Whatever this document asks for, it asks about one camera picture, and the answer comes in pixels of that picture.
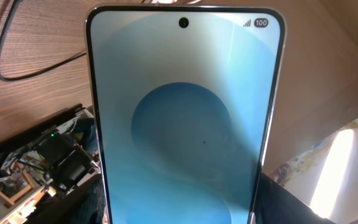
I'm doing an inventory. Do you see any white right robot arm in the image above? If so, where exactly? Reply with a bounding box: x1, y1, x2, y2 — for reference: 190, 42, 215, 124
0, 105, 105, 223

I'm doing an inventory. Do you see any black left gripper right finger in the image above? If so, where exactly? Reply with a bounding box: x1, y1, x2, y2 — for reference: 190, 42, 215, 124
254, 174, 334, 224

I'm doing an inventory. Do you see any blue screen smartphone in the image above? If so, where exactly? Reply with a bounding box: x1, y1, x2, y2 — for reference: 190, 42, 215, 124
85, 4, 285, 224

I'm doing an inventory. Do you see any black charger cable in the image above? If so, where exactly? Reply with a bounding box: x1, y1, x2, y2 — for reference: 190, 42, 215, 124
0, 0, 87, 83

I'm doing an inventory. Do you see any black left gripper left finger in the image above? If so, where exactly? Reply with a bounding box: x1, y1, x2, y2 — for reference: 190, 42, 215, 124
26, 174, 105, 224

